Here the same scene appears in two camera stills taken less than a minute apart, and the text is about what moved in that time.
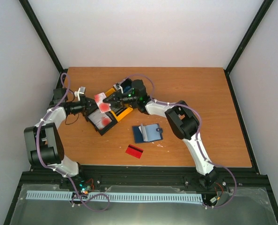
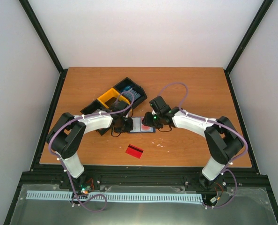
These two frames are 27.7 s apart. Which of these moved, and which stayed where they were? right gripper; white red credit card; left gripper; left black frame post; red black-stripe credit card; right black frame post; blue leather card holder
Moved: white red credit card; left gripper; right gripper; blue leather card holder
Stayed: red black-stripe credit card; left black frame post; right black frame post
